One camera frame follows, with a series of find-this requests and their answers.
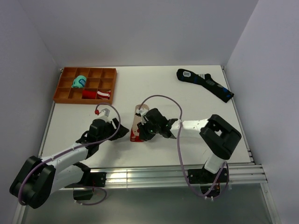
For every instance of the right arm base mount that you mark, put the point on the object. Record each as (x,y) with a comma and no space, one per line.
(202,176)

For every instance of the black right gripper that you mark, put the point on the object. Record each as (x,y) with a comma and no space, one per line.
(144,135)

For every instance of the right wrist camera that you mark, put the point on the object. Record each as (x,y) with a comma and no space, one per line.
(141,112)

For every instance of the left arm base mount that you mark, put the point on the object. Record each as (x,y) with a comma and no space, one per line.
(91,187)

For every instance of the black blue patterned sock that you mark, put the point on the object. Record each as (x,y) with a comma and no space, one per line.
(206,81)

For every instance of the rolled red white striped sock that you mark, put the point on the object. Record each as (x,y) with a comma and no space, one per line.
(103,94)

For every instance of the aluminium rail frame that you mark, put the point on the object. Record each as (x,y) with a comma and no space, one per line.
(151,174)

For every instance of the orange compartment tray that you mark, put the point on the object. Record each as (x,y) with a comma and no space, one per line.
(98,79)

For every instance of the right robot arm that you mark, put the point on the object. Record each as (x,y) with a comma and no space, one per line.
(217,133)

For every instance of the rolled teal sock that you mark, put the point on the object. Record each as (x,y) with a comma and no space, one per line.
(79,82)

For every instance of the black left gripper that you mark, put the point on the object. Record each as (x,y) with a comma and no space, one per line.
(122,131)

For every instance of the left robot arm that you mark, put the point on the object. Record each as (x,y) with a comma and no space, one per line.
(40,177)

